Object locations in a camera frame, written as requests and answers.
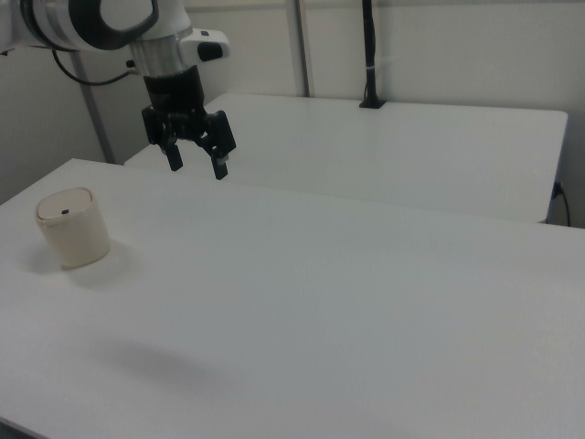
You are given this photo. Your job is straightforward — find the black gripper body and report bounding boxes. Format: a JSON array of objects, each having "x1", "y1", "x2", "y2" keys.
[{"x1": 142, "y1": 65, "x2": 211, "y2": 141}]

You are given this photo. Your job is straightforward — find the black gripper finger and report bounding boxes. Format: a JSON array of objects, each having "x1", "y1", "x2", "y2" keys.
[
  {"x1": 194, "y1": 109, "x2": 238, "y2": 181},
  {"x1": 141, "y1": 105, "x2": 185, "y2": 173}
]

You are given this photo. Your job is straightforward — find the cream plastic trash bin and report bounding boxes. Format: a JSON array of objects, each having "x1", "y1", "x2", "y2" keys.
[{"x1": 35, "y1": 186, "x2": 112, "y2": 270}]

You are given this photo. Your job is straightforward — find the white side table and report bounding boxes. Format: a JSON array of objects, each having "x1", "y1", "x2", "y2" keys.
[{"x1": 122, "y1": 93, "x2": 569, "y2": 225}]

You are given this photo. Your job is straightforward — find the grey aluminium partition post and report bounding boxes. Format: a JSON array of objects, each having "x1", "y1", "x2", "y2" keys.
[
  {"x1": 285, "y1": 0, "x2": 316, "y2": 98},
  {"x1": 73, "y1": 52, "x2": 116, "y2": 165}
]

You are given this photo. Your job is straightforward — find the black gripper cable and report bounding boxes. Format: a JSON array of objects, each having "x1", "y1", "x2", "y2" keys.
[{"x1": 51, "y1": 48, "x2": 137, "y2": 87}]

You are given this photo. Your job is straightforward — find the black camera pole with clamp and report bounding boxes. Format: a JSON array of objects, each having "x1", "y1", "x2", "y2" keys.
[{"x1": 358, "y1": 0, "x2": 388, "y2": 110}]

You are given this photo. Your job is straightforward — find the black wall cable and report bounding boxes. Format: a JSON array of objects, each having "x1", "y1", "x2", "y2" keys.
[{"x1": 551, "y1": 180, "x2": 572, "y2": 227}]

